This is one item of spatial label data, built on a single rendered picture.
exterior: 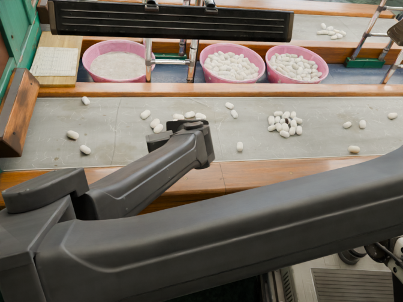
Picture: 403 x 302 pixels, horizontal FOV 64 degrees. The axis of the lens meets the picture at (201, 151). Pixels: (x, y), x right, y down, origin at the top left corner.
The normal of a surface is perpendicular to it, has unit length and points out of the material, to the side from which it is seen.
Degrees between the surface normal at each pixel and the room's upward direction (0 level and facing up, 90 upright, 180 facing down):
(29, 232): 41
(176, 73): 0
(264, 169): 0
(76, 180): 63
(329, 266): 0
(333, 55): 90
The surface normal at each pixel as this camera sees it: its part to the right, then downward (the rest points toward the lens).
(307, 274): 0.11, -0.65
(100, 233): 0.00, -0.98
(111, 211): 0.93, -0.10
